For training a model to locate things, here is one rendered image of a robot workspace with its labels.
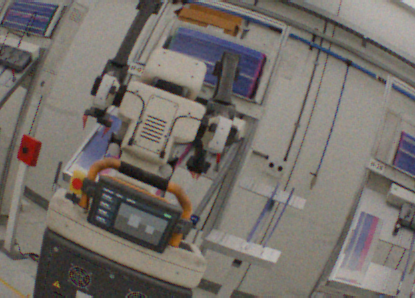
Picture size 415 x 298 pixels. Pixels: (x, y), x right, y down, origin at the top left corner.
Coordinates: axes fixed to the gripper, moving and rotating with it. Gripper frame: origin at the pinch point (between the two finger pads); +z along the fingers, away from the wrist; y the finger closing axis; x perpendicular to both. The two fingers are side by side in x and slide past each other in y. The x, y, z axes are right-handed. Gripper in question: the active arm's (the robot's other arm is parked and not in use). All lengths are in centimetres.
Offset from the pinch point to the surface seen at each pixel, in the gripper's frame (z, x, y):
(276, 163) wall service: 99, -135, -17
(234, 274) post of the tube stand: 19, 33, -37
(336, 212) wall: 115, -127, -79
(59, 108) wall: 121, -123, 169
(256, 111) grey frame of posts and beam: -13.2, -44.3, -11.3
